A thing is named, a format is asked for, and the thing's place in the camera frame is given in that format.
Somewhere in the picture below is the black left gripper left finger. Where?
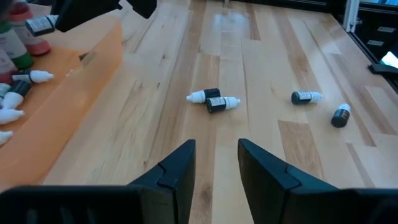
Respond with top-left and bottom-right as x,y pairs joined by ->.
127,139 -> 197,224

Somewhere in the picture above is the large green food coloring bottle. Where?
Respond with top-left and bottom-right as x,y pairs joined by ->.
0,21 -> 34,70

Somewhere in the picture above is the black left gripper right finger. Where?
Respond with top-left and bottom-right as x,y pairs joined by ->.
238,138 -> 340,224

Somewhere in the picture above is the small brown-label food coloring bottle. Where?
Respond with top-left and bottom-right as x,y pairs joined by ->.
330,103 -> 351,129

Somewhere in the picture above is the black panel with grey labels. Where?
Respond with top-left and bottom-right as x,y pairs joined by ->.
354,8 -> 398,63

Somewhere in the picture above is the large pink food coloring bottle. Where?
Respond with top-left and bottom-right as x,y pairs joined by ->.
7,0 -> 52,57
0,46 -> 19,85

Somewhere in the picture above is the white post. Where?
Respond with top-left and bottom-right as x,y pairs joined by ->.
343,0 -> 361,33

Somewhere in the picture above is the orange mat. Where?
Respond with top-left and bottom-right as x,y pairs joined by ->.
0,2 -> 124,191

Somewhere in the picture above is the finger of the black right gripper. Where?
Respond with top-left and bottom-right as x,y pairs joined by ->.
51,0 -> 123,33

